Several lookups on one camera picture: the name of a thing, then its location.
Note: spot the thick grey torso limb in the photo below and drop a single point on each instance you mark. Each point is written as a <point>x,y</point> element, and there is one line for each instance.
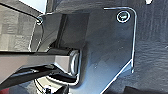
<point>33,61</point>

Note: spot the black strut under torso limb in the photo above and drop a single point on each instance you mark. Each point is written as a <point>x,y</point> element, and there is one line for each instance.
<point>30,74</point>

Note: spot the round silver base bolt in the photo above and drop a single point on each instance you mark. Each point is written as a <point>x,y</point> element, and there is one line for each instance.
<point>40,20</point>
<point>122,16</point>

